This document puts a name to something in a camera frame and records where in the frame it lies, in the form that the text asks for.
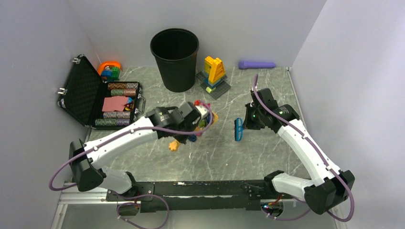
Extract blue brush with black bristles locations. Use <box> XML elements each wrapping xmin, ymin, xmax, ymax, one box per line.
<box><xmin>234</xmin><ymin>117</ymin><xmax>244</xmax><ymax>142</ymax></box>

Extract yellow slotted plastic scoop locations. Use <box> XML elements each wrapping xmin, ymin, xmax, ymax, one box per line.
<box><xmin>169</xmin><ymin>114</ymin><xmax>211</xmax><ymax>151</ymax></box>

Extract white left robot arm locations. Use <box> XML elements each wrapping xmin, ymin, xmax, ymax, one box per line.
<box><xmin>69</xmin><ymin>102</ymin><xmax>212</xmax><ymax>200</ymax></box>

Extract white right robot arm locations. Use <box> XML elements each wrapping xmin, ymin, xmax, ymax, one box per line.
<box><xmin>241</xmin><ymin>88</ymin><xmax>355</xmax><ymax>215</ymax></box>

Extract dark blue paper scrap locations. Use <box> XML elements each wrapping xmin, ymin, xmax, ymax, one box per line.
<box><xmin>188</xmin><ymin>135</ymin><xmax>197</xmax><ymax>142</ymax></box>

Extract yellow toy brick building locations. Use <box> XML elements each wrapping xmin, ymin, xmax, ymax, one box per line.
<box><xmin>196</xmin><ymin>56</ymin><xmax>231</xmax><ymax>100</ymax></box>

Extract purple cylinder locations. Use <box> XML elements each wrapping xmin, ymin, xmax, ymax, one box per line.
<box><xmin>238</xmin><ymin>60</ymin><xmax>276</xmax><ymax>69</ymax></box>

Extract black plastic trash bin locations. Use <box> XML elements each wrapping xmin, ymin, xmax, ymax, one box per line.
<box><xmin>150</xmin><ymin>28</ymin><xmax>199</xmax><ymax>93</ymax></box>

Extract black poker chip case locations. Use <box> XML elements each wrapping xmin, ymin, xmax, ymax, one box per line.
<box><xmin>57</xmin><ymin>54</ymin><xmax>146</xmax><ymax>130</ymax></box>

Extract orange tape dispenser toy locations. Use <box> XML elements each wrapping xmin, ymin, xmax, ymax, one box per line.
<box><xmin>97</xmin><ymin>61</ymin><xmax>122</xmax><ymax>82</ymax></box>

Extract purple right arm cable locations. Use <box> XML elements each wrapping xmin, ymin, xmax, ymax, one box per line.
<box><xmin>252</xmin><ymin>73</ymin><xmax>355</xmax><ymax>222</ymax></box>

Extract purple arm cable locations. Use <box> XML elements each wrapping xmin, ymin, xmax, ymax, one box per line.
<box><xmin>252</xmin><ymin>73</ymin><xmax>355</xmax><ymax>222</ymax></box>
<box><xmin>48</xmin><ymin>100</ymin><xmax>214</xmax><ymax>192</ymax></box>

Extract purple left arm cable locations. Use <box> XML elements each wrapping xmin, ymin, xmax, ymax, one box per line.
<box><xmin>48</xmin><ymin>100</ymin><xmax>214</xmax><ymax>192</ymax></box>

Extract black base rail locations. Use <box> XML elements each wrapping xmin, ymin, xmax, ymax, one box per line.
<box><xmin>106</xmin><ymin>180</ymin><xmax>281</xmax><ymax>213</ymax></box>

